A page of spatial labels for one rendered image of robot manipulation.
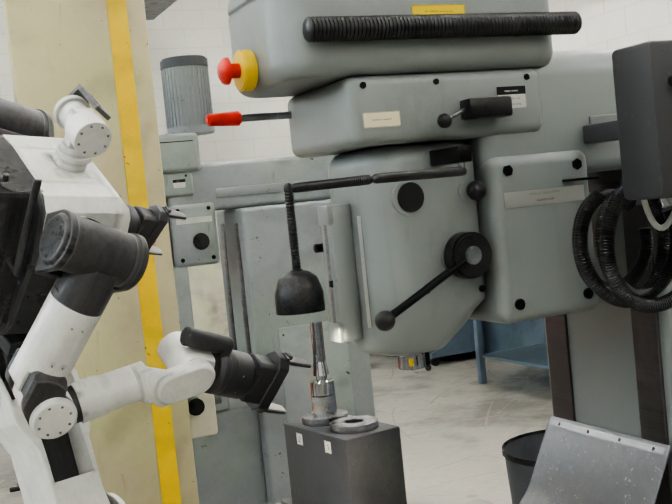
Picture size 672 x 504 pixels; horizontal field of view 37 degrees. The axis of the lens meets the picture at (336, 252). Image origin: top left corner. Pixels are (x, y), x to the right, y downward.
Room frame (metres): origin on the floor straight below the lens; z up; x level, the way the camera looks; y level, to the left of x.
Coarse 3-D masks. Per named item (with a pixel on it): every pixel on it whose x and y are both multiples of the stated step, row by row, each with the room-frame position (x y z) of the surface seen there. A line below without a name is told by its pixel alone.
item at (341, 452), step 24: (288, 432) 1.91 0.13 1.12; (312, 432) 1.84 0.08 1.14; (336, 432) 1.80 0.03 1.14; (360, 432) 1.78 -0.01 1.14; (384, 432) 1.79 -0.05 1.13; (288, 456) 1.92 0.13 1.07; (312, 456) 1.84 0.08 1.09; (336, 456) 1.77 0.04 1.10; (360, 456) 1.76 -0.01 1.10; (384, 456) 1.79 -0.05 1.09; (312, 480) 1.85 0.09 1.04; (336, 480) 1.78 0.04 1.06; (360, 480) 1.76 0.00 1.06; (384, 480) 1.78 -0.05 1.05
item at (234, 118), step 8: (224, 112) 1.58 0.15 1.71; (232, 112) 1.59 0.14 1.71; (272, 112) 1.62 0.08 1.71; (280, 112) 1.62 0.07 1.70; (288, 112) 1.63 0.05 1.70; (208, 120) 1.57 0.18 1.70; (216, 120) 1.57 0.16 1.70; (224, 120) 1.58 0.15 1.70; (232, 120) 1.58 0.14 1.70; (240, 120) 1.59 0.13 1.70; (248, 120) 1.60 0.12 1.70; (256, 120) 1.61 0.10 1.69
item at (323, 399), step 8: (312, 392) 1.90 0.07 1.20; (320, 392) 1.89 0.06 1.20; (328, 392) 1.89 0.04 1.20; (312, 400) 1.90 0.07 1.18; (320, 400) 1.89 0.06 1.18; (328, 400) 1.89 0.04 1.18; (312, 408) 1.90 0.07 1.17; (320, 408) 1.89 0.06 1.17; (328, 408) 1.89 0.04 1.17; (336, 408) 1.91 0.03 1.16; (320, 416) 1.89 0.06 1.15
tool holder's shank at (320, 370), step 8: (312, 328) 1.90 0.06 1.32; (320, 328) 1.90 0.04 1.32; (312, 336) 1.90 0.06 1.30; (320, 336) 1.90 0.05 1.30; (312, 344) 1.90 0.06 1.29; (320, 344) 1.90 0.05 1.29; (312, 352) 1.91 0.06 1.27; (320, 352) 1.90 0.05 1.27; (320, 360) 1.90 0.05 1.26; (320, 368) 1.90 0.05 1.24; (320, 376) 1.90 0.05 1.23
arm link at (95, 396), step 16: (128, 368) 1.74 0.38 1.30; (80, 384) 1.70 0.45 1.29; (96, 384) 1.70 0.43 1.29; (112, 384) 1.71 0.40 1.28; (128, 384) 1.72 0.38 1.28; (80, 400) 1.68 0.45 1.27; (96, 400) 1.69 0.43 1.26; (112, 400) 1.70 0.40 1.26; (128, 400) 1.72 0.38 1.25; (80, 416) 1.68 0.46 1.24; (96, 416) 1.70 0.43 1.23
